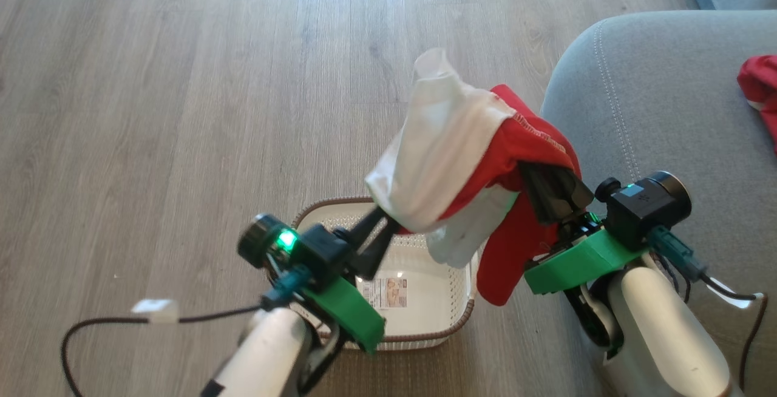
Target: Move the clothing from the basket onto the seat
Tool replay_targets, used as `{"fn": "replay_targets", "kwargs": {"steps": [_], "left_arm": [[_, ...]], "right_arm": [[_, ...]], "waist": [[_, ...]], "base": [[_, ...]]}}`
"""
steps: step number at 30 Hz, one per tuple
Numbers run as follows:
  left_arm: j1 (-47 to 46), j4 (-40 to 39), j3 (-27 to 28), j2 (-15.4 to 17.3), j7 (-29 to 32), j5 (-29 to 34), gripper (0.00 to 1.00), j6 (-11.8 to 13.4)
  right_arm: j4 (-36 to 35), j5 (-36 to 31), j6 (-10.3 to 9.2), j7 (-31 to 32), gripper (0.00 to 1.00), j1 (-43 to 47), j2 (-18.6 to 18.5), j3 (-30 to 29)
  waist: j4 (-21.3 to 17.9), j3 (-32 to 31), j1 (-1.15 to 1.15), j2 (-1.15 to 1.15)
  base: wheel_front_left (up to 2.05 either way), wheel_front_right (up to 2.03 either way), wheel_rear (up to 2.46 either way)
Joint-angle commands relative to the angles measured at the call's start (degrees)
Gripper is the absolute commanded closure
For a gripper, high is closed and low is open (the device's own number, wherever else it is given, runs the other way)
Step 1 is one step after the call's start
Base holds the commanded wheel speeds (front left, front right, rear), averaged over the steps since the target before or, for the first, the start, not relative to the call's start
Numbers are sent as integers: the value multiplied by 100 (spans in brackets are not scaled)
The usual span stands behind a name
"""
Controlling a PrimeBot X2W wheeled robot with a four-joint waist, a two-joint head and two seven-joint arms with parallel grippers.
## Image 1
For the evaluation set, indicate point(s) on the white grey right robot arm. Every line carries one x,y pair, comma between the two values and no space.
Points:
661,336

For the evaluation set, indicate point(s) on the grey fabric sofa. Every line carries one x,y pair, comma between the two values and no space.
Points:
661,93

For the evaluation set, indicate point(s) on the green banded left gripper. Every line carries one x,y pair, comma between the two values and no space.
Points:
352,315

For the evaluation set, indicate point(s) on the white woven plastic laundry basket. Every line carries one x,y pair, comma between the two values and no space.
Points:
449,318

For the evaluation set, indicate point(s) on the printed paper basket label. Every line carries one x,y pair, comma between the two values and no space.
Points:
383,292

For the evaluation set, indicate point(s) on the plain red shorts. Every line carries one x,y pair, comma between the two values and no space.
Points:
762,90

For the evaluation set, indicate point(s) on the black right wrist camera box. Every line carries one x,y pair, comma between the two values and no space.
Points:
643,206

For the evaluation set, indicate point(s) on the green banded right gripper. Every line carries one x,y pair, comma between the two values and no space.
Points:
576,260

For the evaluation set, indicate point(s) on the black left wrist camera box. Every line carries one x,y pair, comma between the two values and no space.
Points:
303,251

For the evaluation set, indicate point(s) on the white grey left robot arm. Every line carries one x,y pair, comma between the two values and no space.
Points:
267,354

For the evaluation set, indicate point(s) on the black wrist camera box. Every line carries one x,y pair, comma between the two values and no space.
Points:
643,206
303,251

